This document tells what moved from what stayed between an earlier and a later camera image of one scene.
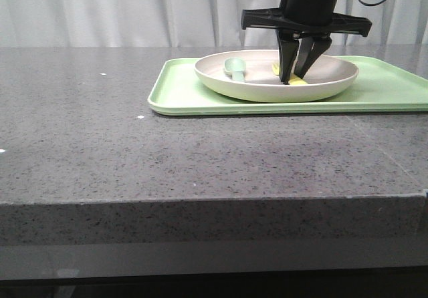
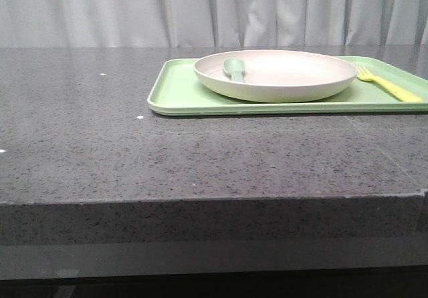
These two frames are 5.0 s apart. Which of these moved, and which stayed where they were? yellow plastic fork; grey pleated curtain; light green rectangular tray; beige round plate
Moved: yellow plastic fork
Stayed: beige round plate; grey pleated curtain; light green rectangular tray
